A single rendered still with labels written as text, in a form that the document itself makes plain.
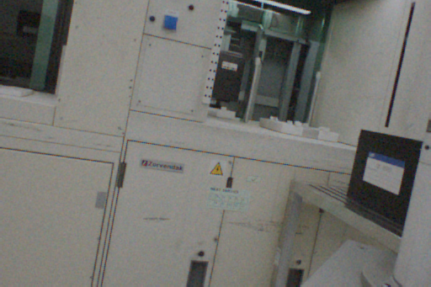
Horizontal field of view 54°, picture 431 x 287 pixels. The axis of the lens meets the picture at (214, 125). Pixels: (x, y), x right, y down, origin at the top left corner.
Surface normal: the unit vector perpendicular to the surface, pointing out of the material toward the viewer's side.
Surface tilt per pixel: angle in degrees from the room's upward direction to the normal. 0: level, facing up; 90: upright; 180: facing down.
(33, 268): 90
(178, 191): 90
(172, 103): 90
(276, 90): 90
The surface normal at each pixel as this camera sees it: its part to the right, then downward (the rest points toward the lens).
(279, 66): 0.26, 0.11
